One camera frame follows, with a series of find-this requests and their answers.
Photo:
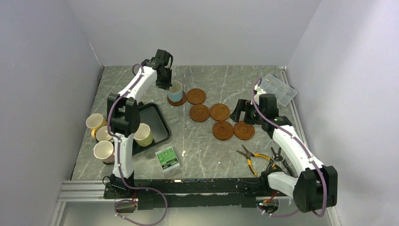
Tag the brown coaster three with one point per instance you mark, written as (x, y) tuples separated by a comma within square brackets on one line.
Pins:
[(199, 113)]

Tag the brown coaster six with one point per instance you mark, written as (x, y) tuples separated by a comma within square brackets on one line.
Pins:
[(222, 130)]

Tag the pink mug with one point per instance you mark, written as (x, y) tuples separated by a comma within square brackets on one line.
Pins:
[(104, 151)]

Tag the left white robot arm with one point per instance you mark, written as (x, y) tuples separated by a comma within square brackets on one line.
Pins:
[(123, 118)]

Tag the brown coaster four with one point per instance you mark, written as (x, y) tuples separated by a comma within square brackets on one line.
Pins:
[(219, 112)]

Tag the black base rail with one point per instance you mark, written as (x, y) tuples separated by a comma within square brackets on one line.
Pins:
[(205, 192)]

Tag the black handled pliers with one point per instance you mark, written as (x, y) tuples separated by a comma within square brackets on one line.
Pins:
[(277, 157)]

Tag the light blue mug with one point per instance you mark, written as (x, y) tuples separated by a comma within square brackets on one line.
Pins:
[(175, 92)]

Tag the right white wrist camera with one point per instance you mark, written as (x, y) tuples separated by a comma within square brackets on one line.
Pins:
[(258, 91)]

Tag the black plastic tray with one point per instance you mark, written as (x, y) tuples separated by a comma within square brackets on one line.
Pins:
[(151, 115)]

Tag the brown coaster two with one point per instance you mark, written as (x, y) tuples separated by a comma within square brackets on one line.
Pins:
[(196, 96)]

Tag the brown coaster five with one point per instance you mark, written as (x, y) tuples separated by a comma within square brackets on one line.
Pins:
[(243, 131)]

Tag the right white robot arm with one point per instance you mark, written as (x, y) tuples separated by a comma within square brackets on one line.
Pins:
[(315, 187)]

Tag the green screw box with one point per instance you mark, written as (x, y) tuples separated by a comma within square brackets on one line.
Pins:
[(168, 160)]

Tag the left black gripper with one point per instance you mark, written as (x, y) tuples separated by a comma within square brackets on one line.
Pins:
[(166, 85)]

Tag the yellow-green mug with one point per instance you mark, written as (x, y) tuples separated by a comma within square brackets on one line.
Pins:
[(143, 135)]

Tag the black mug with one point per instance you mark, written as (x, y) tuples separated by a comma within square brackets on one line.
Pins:
[(102, 135)]

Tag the orange-yellow mug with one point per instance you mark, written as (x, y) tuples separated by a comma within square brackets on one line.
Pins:
[(94, 122)]

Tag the clear plastic organizer box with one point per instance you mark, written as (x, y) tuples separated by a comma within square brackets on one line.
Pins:
[(273, 85)]

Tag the yellow handled pliers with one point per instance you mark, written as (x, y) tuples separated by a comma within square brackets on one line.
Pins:
[(249, 155)]

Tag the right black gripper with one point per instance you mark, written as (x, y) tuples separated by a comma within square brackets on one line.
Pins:
[(244, 105)]

